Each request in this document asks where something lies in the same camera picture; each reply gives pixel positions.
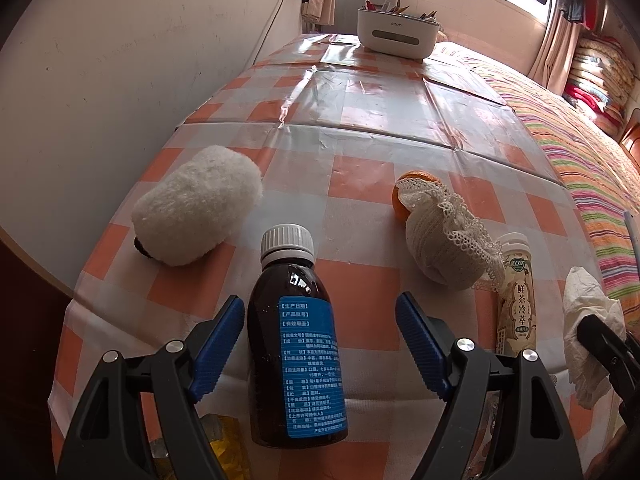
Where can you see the stack of folded quilts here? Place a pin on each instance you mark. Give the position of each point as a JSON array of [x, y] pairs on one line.
[[600, 75]]

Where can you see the white lace cloth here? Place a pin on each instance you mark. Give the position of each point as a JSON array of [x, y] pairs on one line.
[[445, 245]]

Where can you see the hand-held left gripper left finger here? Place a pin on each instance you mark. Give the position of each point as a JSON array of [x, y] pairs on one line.
[[220, 345]]

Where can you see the striped bed blanket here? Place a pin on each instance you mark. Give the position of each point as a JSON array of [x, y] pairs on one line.
[[575, 160]]

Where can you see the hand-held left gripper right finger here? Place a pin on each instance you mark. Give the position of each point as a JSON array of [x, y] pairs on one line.
[[420, 345]]

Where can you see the yellow wrapper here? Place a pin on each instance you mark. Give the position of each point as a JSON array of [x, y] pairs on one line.
[[230, 440]]

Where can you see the cream drink bottle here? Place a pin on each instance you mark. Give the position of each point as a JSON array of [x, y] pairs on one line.
[[517, 300]]

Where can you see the narrow beige curtain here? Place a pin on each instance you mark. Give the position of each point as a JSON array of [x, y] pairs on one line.
[[555, 50]]

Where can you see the white fluffy roller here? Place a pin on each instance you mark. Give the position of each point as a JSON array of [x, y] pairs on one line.
[[195, 205]]

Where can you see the white desk organizer box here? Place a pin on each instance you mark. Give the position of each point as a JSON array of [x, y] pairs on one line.
[[395, 35]]

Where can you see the orange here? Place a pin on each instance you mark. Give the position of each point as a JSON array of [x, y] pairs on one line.
[[400, 205]]

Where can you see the brown bottle blue label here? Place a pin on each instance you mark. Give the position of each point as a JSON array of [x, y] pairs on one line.
[[300, 310]]

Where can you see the orange checked tablecloth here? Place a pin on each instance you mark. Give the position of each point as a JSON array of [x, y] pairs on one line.
[[375, 125]]

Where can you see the wooden bed headboard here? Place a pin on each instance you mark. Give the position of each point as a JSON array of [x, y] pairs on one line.
[[632, 140]]

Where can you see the patterned plastic wrapper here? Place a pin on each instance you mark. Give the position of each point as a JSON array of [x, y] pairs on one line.
[[485, 430]]

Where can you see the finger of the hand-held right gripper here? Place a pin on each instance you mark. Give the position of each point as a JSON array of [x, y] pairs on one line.
[[610, 350]]

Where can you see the white tissue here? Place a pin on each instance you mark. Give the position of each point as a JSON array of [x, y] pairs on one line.
[[585, 300]]

